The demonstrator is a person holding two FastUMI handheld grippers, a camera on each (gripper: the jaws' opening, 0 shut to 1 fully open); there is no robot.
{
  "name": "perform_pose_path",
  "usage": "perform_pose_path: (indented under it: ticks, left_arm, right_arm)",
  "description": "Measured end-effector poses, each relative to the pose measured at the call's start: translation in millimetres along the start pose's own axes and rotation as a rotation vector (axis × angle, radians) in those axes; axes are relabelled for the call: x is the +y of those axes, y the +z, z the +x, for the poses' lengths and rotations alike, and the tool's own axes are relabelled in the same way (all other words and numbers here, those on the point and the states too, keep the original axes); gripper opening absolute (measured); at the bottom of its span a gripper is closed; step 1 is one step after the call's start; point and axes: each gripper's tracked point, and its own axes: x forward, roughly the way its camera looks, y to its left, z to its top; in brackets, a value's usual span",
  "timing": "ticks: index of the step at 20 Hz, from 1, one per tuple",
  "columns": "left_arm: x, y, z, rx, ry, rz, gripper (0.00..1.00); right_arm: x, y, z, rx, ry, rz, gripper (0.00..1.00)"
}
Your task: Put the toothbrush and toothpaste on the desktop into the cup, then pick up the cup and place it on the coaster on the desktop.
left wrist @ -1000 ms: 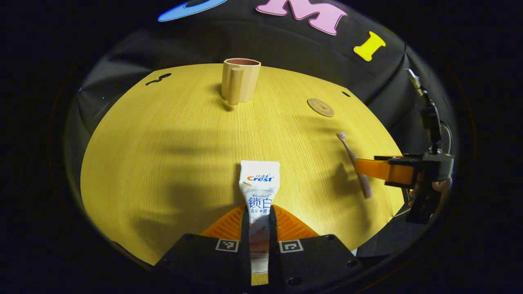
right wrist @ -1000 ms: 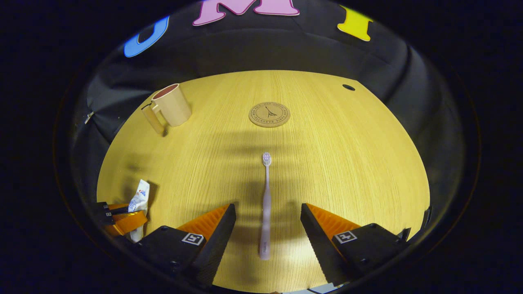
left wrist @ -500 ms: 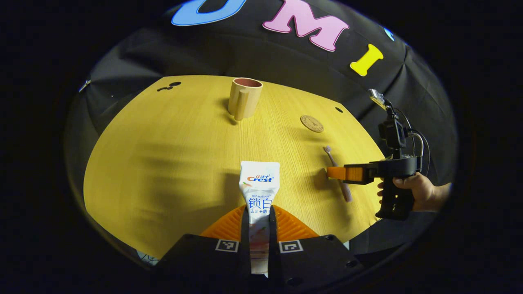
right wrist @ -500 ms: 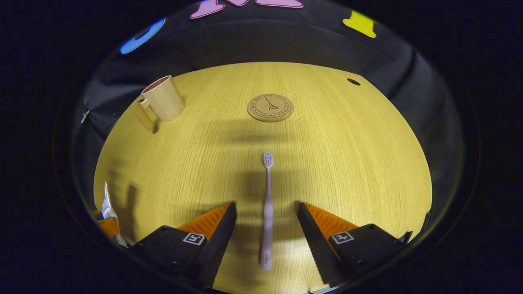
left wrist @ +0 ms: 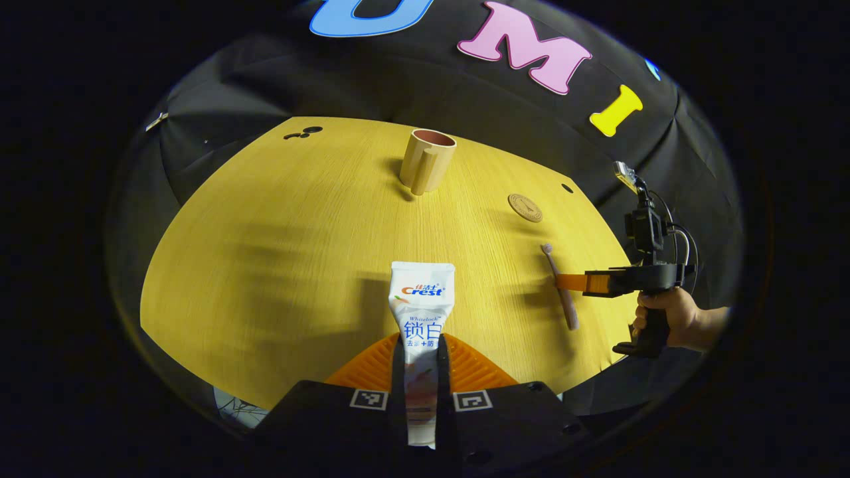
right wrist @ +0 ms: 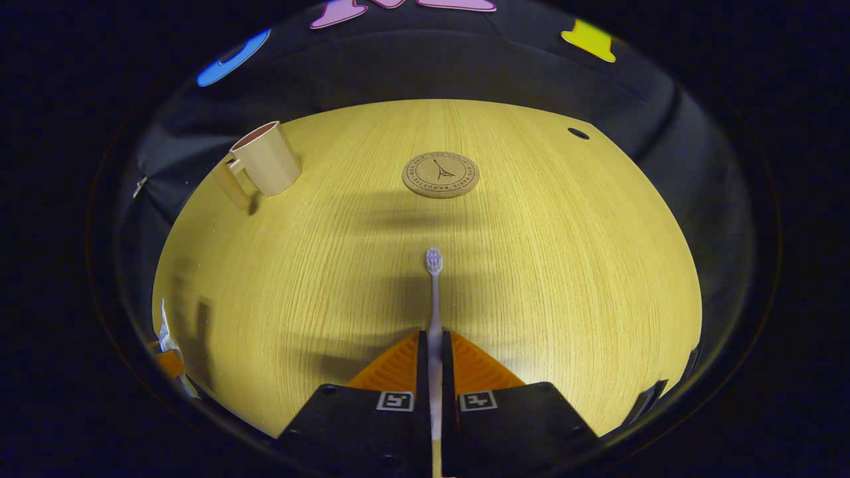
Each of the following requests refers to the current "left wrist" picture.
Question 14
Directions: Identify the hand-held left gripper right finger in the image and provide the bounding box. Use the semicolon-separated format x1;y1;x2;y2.
435;332;592;465

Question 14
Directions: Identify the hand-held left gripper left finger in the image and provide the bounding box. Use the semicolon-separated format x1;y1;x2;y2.
256;332;409;459

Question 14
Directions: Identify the pink toothbrush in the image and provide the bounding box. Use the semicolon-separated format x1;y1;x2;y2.
541;243;580;331

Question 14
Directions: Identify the white toothpaste tube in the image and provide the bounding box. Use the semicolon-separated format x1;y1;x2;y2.
388;261;457;450

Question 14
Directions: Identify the round cork coaster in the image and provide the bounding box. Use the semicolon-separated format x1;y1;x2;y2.
508;193;543;223

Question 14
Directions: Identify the beige cup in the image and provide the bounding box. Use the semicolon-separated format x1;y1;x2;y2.
399;128;458;197

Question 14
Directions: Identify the black backdrop cloth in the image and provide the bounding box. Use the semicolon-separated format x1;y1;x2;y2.
106;0;744;419

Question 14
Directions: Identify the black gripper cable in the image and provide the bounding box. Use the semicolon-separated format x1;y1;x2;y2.
647;189;700;293

